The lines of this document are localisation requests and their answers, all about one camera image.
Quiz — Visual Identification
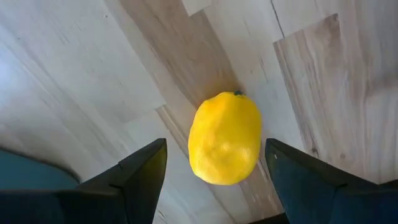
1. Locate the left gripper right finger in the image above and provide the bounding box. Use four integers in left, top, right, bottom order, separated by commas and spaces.
264, 138, 398, 224

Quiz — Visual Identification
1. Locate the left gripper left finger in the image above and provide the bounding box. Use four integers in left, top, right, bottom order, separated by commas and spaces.
0, 138, 169, 224

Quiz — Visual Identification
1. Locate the yellow plastic lemon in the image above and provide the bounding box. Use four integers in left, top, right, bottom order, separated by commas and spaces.
187, 90, 263, 187

